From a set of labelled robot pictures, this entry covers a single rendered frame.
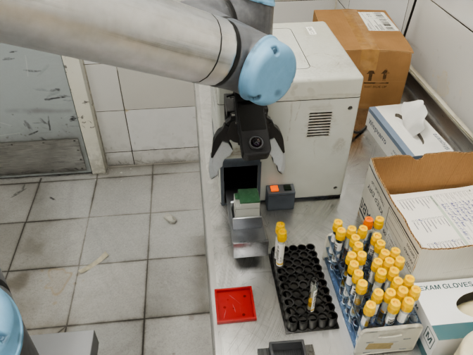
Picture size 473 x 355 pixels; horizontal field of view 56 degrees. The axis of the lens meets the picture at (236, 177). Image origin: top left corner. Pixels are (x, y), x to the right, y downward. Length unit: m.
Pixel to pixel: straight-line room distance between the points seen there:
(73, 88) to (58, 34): 1.91
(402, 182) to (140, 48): 0.70
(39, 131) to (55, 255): 0.65
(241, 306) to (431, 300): 0.31
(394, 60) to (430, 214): 0.51
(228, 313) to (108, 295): 1.22
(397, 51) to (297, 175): 0.51
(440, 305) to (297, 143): 0.39
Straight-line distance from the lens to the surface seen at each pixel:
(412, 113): 1.21
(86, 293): 2.02
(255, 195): 0.86
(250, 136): 0.70
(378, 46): 1.32
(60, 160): 2.56
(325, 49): 0.96
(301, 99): 0.86
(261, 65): 0.49
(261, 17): 0.67
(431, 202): 0.99
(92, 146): 2.47
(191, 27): 0.45
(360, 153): 1.18
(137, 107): 2.38
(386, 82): 1.35
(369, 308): 0.71
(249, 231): 0.88
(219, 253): 0.90
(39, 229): 2.35
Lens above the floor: 1.56
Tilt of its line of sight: 40 degrees down
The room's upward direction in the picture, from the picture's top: straight up
